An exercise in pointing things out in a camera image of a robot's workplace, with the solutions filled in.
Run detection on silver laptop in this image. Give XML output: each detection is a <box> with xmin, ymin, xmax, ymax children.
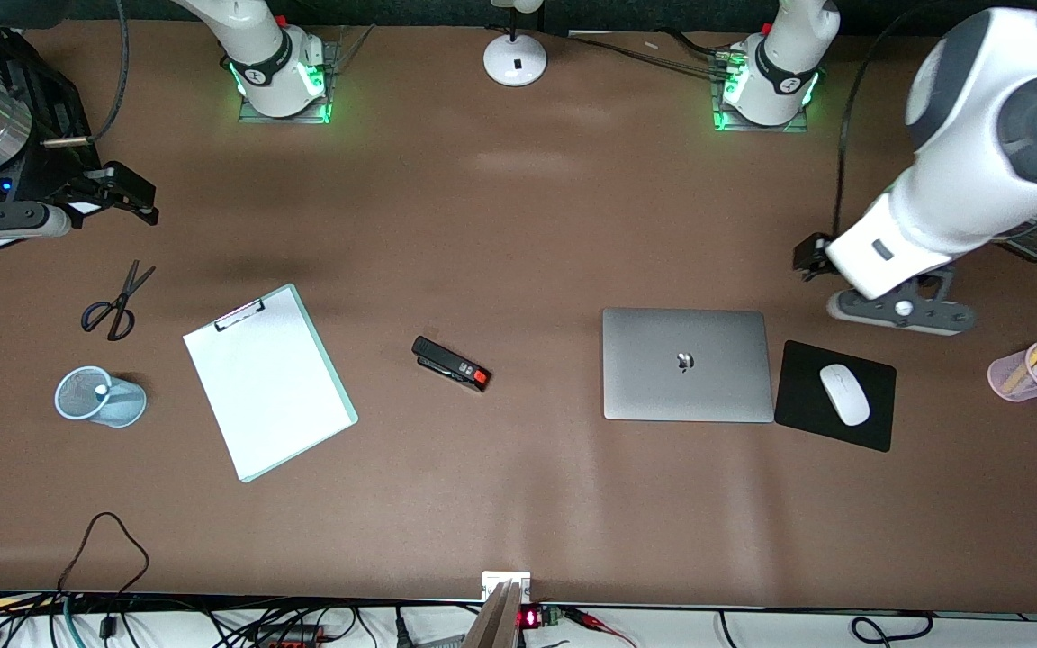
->
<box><xmin>602</xmin><ymin>308</ymin><xmax>776</xmax><ymax>424</ymax></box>

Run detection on black stacked document tray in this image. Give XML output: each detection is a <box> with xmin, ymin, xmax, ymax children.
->
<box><xmin>0</xmin><ymin>25</ymin><xmax>114</xmax><ymax>251</ymax></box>

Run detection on pink translucent pen cup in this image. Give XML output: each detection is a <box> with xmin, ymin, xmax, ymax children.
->
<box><xmin>987</xmin><ymin>340</ymin><xmax>1037</xmax><ymax>403</ymax></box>

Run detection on white computer mouse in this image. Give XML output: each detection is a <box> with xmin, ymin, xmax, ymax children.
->
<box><xmin>819</xmin><ymin>363</ymin><xmax>871</xmax><ymax>428</ymax></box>

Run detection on black mouse pad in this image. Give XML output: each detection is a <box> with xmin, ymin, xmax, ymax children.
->
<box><xmin>773</xmin><ymin>339</ymin><xmax>897</xmax><ymax>454</ymax></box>

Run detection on light blue mesh pen cup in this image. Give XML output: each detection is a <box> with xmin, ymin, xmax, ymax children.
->
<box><xmin>55</xmin><ymin>364</ymin><xmax>149</xmax><ymax>429</ymax></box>

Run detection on white paper sheet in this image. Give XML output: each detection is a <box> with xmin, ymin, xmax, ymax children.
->
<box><xmin>183</xmin><ymin>292</ymin><xmax>350</xmax><ymax>480</ymax></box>

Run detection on teal clipboard with metal clip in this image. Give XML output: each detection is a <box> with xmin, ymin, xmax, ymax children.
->
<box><xmin>182</xmin><ymin>283</ymin><xmax>359</xmax><ymax>484</ymax></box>

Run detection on black stapler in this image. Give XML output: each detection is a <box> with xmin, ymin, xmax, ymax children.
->
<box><xmin>411</xmin><ymin>336</ymin><xmax>492</xmax><ymax>393</ymax></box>

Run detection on white round lamp base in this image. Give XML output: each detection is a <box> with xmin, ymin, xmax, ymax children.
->
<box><xmin>483</xmin><ymin>0</ymin><xmax>548</xmax><ymax>88</ymax></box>

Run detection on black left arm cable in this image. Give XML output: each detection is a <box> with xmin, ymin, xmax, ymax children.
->
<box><xmin>832</xmin><ymin>9</ymin><xmax>911</xmax><ymax>239</ymax></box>

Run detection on black blue handled scissors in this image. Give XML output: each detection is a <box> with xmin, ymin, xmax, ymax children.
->
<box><xmin>80</xmin><ymin>259</ymin><xmax>158</xmax><ymax>343</ymax></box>

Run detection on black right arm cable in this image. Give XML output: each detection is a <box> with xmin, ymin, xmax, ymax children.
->
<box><xmin>40</xmin><ymin>0</ymin><xmax>130</xmax><ymax>150</ymax></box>

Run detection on black cable behind arm base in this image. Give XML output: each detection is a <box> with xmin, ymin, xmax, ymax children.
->
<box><xmin>568</xmin><ymin>31</ymin><xmax>731</xmax><ymax>82</ymax></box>

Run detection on thin black looped cable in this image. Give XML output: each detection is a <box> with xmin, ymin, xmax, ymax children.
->
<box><xmin>58</xmin><ymin>511</ymin><xmax>150</xmax><ymax>597</ymax></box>

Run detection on black coiled cable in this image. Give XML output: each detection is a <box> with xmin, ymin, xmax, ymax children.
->
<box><xmin>850</xmin><ymin>612</ymin><xmax>935</xmax><ymax>645</ymax></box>

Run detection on red wire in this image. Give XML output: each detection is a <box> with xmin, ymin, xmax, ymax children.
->
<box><xmin>564</xmin><ymin>607</ymin><xmax>638</xmax><ymax>648</ymax></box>

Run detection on teal cable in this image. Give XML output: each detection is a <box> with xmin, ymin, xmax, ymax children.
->
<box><xmin>62</xmin><ymin>597</ymin><xmax>89</xmax><ymax>648</ymax></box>

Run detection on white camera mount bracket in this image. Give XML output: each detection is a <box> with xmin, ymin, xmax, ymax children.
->
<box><xmin>482</xmin><ymin>571</ymin><xmax>532</xmax><ymax>602</ymax></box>

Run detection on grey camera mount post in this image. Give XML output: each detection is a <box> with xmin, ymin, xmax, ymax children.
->
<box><xmin>463</xmin><ymin>580</ymin><xmax>524</xmax><ymax>648</ymax></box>

